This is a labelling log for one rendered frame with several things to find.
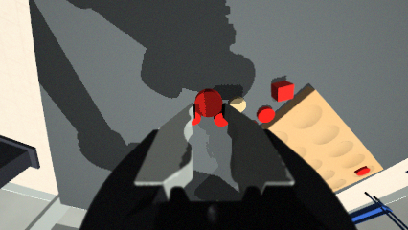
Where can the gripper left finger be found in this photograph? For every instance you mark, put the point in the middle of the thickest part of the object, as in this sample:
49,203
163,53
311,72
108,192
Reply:
164,159

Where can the tan tray with round pockets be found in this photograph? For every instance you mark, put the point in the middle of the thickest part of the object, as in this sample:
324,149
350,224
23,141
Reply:
312,128

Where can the cream disc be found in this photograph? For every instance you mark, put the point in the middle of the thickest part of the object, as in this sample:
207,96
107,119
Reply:
238,103

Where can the red cube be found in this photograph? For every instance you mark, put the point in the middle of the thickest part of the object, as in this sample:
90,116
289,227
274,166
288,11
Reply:
282,90

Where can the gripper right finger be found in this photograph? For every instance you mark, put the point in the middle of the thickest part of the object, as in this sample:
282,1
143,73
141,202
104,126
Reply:
260,158

